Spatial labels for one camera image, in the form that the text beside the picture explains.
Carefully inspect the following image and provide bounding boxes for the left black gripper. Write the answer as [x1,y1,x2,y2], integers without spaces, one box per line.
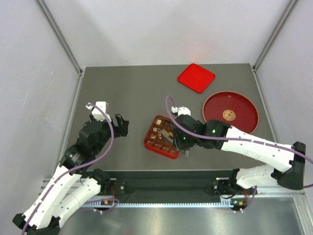
[94,114,129,155]

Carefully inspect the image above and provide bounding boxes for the metal tongs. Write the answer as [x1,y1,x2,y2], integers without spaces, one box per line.
[157,128,190,157]

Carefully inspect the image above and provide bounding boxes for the red square box lid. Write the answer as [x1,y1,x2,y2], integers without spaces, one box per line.
[178,64,216,94]

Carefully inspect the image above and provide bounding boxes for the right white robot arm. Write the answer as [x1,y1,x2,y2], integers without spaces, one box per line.
[172,115,306,194]

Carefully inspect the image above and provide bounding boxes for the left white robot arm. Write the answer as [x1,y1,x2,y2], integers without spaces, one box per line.
[12,114,129,235]

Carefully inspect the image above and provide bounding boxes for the red chocolate box tray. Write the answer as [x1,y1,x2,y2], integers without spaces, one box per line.
[143,115,180,160]

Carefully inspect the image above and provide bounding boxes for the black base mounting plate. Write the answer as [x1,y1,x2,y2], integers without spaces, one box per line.
[82,171,257,198]

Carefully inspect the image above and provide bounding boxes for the round red plate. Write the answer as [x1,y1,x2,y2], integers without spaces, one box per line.
[202,91,259,134]

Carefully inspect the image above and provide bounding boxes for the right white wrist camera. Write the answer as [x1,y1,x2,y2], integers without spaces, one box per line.
[171,106,191,117]

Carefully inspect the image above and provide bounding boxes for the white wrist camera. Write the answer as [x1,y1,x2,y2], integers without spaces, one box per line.
[171,106,191,117]
[86,101,112,121]

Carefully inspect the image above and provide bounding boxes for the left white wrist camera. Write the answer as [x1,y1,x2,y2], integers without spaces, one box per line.
[86,101,112,121]

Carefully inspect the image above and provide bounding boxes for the aluminium front rail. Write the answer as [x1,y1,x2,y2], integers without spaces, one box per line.
[39,178,306,209]

